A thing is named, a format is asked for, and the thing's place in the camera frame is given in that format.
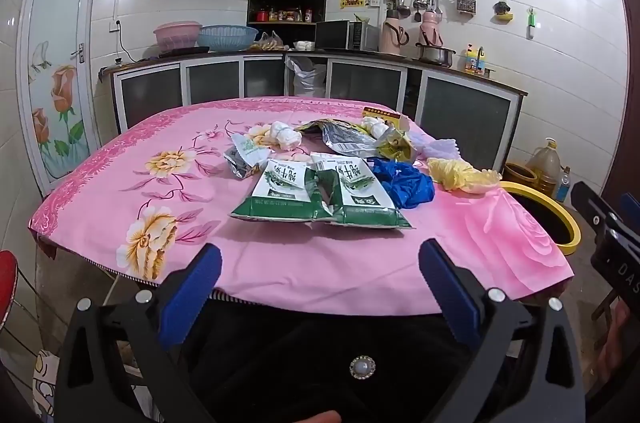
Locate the silver foil snack bag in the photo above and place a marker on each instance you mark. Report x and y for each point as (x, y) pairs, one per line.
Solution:
(345, 138)

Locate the steel cooking pot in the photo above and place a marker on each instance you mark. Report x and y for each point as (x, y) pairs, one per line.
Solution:
(435, 55)

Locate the white tissue wad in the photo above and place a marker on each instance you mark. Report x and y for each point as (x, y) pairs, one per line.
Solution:
(374, 125)
(282, 135)

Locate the blue-label water bottle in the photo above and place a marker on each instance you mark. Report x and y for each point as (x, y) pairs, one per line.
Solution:
(563, 190)

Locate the green white milk powder bag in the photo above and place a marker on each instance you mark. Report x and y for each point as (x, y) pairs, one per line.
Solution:
(365, 198)
(280, 193)

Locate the yellow detergent bottle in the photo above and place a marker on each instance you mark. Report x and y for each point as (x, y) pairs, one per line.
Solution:
(471, 60)

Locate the black induction cooker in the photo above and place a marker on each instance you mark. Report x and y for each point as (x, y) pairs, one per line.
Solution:
(185, 51)

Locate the pale pink thermos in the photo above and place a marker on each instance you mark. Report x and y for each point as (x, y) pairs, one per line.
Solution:
(395, 35)

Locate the black microwave oven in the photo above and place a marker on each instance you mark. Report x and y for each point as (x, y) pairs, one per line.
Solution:
(335, 35)

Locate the red stool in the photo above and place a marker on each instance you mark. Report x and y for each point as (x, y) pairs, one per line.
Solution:
(6, 288)

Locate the flower-painted glass door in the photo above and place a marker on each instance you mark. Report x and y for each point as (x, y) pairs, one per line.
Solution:
(60, 53)

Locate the person's black garment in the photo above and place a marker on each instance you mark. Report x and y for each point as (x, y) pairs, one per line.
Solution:
(300, 363)

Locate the person's right hand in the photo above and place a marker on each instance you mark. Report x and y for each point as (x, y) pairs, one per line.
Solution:
(617, 343)

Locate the lavender plastic bag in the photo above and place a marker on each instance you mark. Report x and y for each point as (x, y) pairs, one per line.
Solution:
(442, 148)

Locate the metal chopstick holder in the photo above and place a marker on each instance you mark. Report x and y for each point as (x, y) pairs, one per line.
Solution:
(465, 4)

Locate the dark wooden spice shelf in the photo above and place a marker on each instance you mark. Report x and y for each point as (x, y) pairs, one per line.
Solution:
(252, 28)

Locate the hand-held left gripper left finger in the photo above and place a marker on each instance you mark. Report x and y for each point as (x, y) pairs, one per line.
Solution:
(192, 293)

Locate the yellow cartoon snack wrapper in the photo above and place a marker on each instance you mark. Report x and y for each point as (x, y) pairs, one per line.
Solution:
(395, 148)

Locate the pink floral tablecloth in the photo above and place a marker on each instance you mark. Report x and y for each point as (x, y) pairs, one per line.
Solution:
(350, 263)

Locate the yellow-rimmed black trash bin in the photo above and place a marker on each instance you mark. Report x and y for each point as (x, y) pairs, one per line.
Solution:
(550, 228)

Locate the bowl with pestle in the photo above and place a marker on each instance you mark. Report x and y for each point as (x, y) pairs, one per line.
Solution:
(361, 20)

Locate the row of red spice jars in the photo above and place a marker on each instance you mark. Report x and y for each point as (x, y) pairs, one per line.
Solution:
(282, 15)

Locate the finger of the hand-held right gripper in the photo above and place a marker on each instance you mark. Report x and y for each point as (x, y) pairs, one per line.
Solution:
(629, 208)
(590, 203)

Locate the brown ceramic jar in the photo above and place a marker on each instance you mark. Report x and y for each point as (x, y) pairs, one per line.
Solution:
(520, 175)

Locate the white woven sack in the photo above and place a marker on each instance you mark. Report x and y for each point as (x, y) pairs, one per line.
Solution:
(307, 78)

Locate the clear bag of food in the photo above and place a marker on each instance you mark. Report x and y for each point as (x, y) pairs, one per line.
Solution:
(270, 43)

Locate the yellow and brown carton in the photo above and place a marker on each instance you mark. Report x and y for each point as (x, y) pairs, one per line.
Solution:
(382, 113)

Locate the cooking oil jug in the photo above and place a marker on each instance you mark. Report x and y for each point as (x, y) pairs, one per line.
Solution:
(545, 168)

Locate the rose pink thermos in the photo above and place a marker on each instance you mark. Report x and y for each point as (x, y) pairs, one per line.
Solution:
(431, 28)

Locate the cartoon print cloth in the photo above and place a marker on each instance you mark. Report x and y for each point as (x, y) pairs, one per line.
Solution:
(47, 388)

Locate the yellow scrubber holder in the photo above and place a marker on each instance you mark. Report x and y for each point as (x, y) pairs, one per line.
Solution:
(502, 13)

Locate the wall outlet with plug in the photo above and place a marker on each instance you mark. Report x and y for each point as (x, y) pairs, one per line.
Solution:
(115, 25)

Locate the white steamed buns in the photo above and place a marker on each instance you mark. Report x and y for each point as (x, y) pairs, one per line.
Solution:
(305, 45)

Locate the blue plastic bag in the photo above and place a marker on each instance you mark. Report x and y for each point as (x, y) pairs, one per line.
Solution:
(405, 183)

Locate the green white brush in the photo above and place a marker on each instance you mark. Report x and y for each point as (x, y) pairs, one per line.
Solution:
(531, 23)

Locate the blue plastic basket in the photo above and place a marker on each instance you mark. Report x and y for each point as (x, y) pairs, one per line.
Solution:
(227, 37)

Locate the yellow plastic bag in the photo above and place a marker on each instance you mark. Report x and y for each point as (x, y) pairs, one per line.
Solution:
(455, 173)

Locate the kitchen counter cabinet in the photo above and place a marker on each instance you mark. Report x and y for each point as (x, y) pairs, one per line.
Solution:
(350, 78)

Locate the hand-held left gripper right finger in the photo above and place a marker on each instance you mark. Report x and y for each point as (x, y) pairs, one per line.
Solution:
(450, 293)

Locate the small dark snack bag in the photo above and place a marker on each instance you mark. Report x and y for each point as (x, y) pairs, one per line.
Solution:
(240, 163)

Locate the metal faucet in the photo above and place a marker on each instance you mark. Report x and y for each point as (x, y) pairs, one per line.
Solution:
(481, 58)

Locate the pink plastic basin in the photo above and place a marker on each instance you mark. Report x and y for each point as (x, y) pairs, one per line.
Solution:
(177, 35)

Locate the person's left hand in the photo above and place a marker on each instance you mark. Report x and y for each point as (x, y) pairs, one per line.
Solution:
(310, 418)

